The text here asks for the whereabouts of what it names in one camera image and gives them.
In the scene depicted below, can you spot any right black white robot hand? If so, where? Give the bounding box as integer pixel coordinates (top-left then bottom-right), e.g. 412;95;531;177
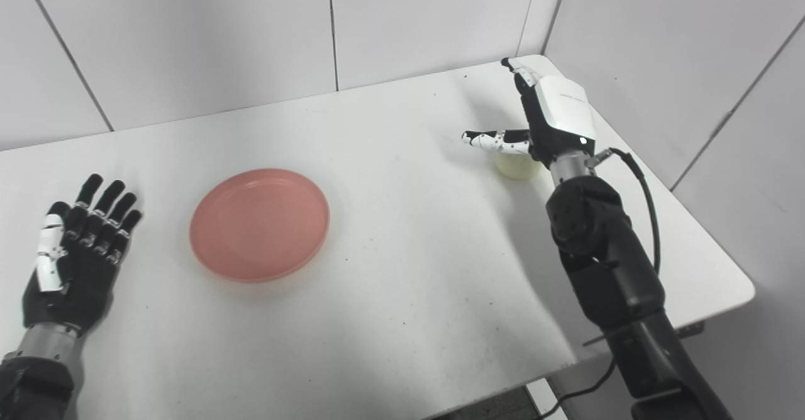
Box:
462;57;597;169

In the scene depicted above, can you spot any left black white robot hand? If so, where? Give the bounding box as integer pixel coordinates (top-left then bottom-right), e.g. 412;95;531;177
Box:
22;173;143;338

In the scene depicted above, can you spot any white steamed bun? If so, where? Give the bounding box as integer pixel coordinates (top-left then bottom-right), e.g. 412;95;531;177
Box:
494;151;543;181

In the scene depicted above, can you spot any pink round plate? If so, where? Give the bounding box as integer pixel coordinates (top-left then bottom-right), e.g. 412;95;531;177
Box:
189;169;331;284

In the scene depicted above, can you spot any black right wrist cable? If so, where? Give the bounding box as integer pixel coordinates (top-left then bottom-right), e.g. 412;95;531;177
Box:
535;147;661;420

